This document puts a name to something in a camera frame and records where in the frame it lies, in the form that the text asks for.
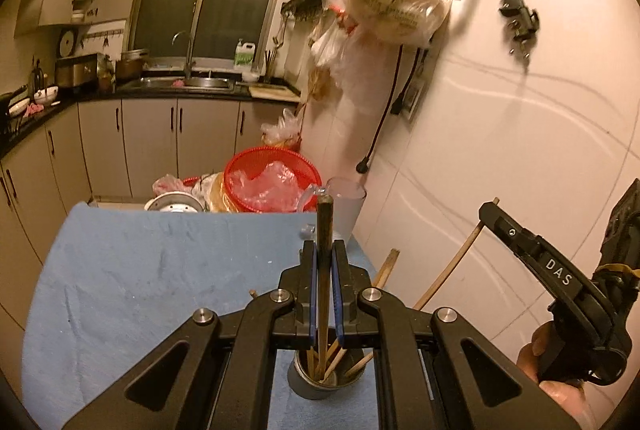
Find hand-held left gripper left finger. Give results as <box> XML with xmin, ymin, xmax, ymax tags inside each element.
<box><xmin>62</xmin><ymin>241</ymin><xmax>318</xmax><ymax>430</ymax></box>

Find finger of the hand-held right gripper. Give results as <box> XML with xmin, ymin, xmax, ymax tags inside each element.
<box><xmin>478</xmin><ymin>201</ymin><xmax>601</xmax><ymax>311</ymax></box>

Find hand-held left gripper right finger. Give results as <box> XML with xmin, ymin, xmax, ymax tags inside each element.
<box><xmin>333</xmin><ymin>240</ymin><xmax>579</xmax><ymax>430</ymax></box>

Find bunch of wooden chopsticks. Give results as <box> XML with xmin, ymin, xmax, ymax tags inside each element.
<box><xmin>249</xmin><ymin>249</ymin><xmax>401</xmax><ymax>383</ymax></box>

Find dark brown chopstick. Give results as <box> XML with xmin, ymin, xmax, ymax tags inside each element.
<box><xmin>316</xmin><ymin>195</ymin><xmax>335</xmax><ymax>378</ymax></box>

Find light bamboo chopstick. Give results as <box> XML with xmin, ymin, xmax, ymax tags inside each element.
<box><xmin>414</xmin><ymin>197</ymin><xmax>501</xmax><ymax>311</ymax></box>

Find metal chopstick holder cup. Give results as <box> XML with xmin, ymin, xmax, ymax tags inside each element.
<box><xmin>287</xmin><ymin>344</ymin><xmax>368</xmax><ymax>402</ymax></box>

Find person's right hand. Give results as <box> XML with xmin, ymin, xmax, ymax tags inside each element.
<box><xmin>517</xmin><ymin>324</ymin><xmax>595</xmax><ymax>417</ymax></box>

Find frosted glass pitcher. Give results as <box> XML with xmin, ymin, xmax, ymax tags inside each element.
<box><xmin>300</xmin><ymin>176</ymin><xmax>367</xmax><ymax>245</ymax></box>

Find clear crumpled plastic bag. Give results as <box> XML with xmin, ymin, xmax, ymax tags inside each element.
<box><xmin>237</xmin><ymin>161</ymin><xmax>306</xmax><ymax>211</ymax></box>

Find red mesh basket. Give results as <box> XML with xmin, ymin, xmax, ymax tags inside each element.
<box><xmin>223</xmin><ymin>147</ymin><xmax>322</xmax><ymax>213</ymax></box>

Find blue towel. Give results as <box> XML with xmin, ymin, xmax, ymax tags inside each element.
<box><xmin>20</xmin><ymin>202</ymin><xmax>381</xmax><ymax>430</ymax></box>

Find pink plastic bag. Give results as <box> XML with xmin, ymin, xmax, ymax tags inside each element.
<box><xmin>151</xmin><ymin>174</ymin><xmax>186</xmax><ymax>197</ymax></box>

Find wooden cutting board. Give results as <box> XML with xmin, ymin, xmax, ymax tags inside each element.
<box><xmin>248</xmin><ymin>84</ymin><xmax>302</xmax><ymax>103</ymax></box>

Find beige lower kitchen cabinets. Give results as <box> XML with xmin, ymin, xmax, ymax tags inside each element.
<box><xmin>0</xmin><ymin>97</ymin><xmax>301</xmax><ymax>331</ymax></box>

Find white hanging plastic bags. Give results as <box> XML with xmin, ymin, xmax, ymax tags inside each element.
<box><xmin>310</xmin><ymin>17</ymin><xmax>386</xmax><ymax>111</ymax></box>

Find steel kitchen sink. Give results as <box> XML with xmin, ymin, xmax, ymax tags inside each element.
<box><xmin>120</xmin><ymin>76</ymin><xmax>236</xmax><ymax>91</ymax></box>

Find white detergent bottle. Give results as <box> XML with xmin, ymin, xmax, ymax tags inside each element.
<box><xmin>234</xmin><ymin>38</ymin><xmax>257</xmax><ymax>71</ymax></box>

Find metal kitchen faucet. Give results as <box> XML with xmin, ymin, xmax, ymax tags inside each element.
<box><xmin>172</xmin><ymin>30</ymin><xmax>197</xmax><ymax>80</ymax></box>

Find brown cooking pot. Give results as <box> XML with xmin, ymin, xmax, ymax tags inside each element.
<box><xmin>115</xmin><ymin>48</ymin><xmax>150</xmax><ymax>81</ymax></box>

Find black kitchen countertop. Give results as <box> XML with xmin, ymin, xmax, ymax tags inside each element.
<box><xmin>0</xmin><ymin>77</ymin><xmax>301</xmax><ymax>161</ymax></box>

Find metal countertop appliance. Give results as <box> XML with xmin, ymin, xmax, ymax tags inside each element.
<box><xmin>54</xmin><ymin>54</ymin><xmax>101</xmax><ymax>89</ymax></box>

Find black power cable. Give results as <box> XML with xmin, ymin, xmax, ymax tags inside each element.
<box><xmin>356</xmin><ymin>44</ymin><xmax>405</xmax><ymax>175</ymax></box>

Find wall power outlet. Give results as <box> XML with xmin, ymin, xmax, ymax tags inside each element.
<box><xmin>390</xmin><ymin>50</ymin><xmax>430</xmax><ymax>123</ymax></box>

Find black wall utensil rack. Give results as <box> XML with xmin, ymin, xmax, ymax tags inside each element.
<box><xmin>280</xmin><ymin>0</ymin><xmax>333</xmax><ymax>21</ymax></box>

